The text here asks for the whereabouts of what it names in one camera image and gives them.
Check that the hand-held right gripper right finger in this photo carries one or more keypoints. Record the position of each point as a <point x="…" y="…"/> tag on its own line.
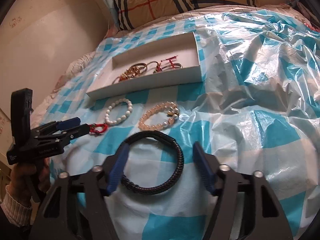
<point x="203" y="167"/>

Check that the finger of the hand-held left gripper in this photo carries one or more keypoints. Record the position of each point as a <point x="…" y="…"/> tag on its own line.
<point x="77" y="131"/>
<point x="67" y="123"/>

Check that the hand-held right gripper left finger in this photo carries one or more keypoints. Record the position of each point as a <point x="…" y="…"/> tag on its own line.
<point x="117" y="167"/>

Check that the white cardboard box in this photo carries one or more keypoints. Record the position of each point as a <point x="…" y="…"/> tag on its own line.
<point x="155" y="82"/>

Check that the person's left forearm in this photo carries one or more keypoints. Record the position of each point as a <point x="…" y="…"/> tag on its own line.
<point x="15" y="210"/>

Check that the person's left hand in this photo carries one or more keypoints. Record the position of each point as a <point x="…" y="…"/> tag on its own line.
<point x="18" y="177"/>

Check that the blue checkered plastic sheet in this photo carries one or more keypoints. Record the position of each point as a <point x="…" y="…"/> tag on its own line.
<point x="250" y="80"/>

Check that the pile of clothes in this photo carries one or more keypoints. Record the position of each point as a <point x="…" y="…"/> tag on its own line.
<point x="300" y="5"/>

